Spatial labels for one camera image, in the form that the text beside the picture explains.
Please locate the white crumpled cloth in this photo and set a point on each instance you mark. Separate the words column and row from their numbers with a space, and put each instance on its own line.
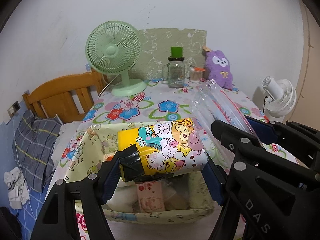
column 16, row 187

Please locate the pink tissue pack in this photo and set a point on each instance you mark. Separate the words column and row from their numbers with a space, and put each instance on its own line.
column 150, row 200

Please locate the green patterned board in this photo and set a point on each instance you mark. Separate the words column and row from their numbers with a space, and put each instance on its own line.
column 162, row 42

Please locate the white standing fan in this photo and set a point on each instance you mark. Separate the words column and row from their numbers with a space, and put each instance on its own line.
column 282, row 97

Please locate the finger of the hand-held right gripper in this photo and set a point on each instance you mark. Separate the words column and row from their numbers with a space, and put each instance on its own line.
column 232, row 135
column 260, row 128

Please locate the purple plush bunny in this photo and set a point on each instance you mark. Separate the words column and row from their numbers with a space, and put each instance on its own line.
column 221, row 72

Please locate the glass jar with green lid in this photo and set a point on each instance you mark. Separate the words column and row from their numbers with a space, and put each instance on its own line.
column 176, row 75

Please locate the toothpick jar with orange lid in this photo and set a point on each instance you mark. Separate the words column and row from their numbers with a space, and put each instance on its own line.
column 195, row 76

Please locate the yellow patterned fabric storage box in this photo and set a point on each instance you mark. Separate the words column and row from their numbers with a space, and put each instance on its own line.
column 92, row 142

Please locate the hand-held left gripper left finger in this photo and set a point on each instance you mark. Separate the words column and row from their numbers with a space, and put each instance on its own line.
column 110, row 180

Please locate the blue bed sheet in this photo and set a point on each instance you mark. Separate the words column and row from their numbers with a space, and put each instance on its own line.
column 30, row 220

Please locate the yellow cartoon tissue pack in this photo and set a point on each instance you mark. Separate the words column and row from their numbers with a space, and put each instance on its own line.
column 170, row 145

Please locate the clear zip bag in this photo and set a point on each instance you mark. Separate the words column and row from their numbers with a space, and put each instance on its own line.
column 212, row 100

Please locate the white tissue pack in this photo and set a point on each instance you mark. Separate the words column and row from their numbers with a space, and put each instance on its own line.
column 125, row 197

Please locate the green desk fan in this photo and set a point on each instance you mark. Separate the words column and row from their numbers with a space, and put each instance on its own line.
column 112, row 50

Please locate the wall outlet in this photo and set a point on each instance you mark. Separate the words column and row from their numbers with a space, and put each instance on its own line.
column 13, row 107

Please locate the grey plaid pillow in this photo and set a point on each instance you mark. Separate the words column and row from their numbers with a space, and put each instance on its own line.
column 32, row 145

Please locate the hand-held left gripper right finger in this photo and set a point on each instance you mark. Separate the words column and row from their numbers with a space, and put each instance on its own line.
column 212, row 182

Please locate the beige door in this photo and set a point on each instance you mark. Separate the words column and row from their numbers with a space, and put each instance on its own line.
column 312, row 67

